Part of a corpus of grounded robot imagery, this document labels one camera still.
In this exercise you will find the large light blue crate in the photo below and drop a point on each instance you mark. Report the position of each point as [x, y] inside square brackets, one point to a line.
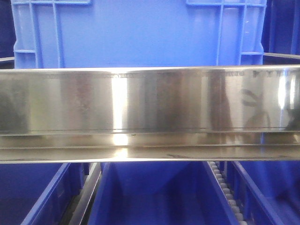
[137, 33]

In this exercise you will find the upper right dark blue bin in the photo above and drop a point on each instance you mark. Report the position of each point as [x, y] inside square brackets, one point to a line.
[281, 30]

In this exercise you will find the lower left blue bin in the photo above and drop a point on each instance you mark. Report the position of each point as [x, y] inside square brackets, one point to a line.
[39, 194]

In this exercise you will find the upper left dark blue bin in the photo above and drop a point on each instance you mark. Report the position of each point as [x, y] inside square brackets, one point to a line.
[7, 31]

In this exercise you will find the stainless steel shelf front rail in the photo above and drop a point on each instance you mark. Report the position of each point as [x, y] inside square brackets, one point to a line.
[150, 114]

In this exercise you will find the lower right blue bin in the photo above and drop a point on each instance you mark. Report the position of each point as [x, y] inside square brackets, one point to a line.
[267, 192]

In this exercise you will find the dark blue bin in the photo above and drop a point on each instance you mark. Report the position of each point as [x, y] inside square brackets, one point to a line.
[7, 31]
[281, 30]

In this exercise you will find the lower middle blue bin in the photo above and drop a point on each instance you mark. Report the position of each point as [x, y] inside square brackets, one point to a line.
[160, 193]

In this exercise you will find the white roller track strip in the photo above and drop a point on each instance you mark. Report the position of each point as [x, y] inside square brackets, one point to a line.
[227, 191]

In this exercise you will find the steel divider rail lower left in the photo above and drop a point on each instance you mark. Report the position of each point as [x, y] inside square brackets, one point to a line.
[84, 201]

